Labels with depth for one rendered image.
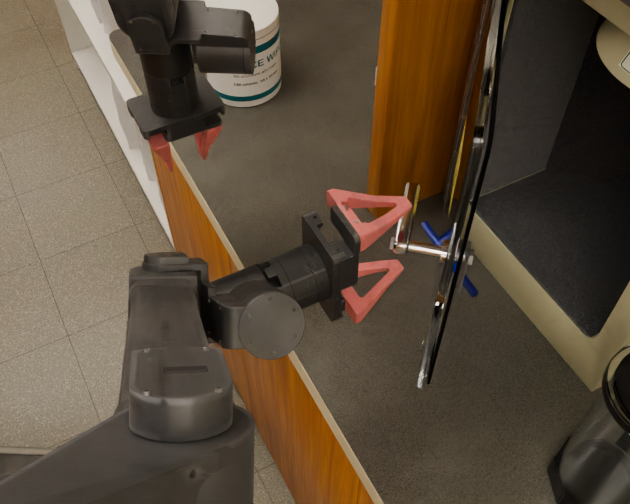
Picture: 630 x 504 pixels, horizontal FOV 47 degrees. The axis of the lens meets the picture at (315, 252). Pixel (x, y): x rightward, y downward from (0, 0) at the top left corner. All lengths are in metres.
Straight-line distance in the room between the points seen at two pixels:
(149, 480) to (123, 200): 2.22
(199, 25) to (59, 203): 1.76
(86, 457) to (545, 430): 0.73
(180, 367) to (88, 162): 2.32
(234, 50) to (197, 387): 0.56
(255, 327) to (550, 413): 0.47
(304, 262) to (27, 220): 1.88
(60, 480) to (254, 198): 0.88
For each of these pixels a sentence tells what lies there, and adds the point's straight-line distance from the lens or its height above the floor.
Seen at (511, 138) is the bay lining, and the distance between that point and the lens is 0.98.
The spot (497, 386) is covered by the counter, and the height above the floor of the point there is 0.94.
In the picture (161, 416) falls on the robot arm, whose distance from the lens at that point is 0.27.
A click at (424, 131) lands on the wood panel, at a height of 1.09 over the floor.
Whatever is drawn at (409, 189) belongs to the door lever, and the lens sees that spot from 0.75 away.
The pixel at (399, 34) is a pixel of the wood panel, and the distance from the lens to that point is 0.87.
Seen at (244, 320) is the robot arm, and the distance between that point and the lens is 0.59.
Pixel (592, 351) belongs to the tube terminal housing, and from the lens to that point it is 0.93.
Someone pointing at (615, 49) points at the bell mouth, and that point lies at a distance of 0.77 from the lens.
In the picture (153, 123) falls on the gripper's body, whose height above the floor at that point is 1.19.
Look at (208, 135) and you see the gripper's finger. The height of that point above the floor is 1.15.
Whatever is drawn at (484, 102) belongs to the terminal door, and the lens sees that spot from 0.58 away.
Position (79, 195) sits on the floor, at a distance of 2.51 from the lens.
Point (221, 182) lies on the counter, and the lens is 1.13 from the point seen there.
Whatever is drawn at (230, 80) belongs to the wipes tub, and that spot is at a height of 1.00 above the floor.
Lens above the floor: 1.75
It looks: 52 degrees down
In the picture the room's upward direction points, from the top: straight up
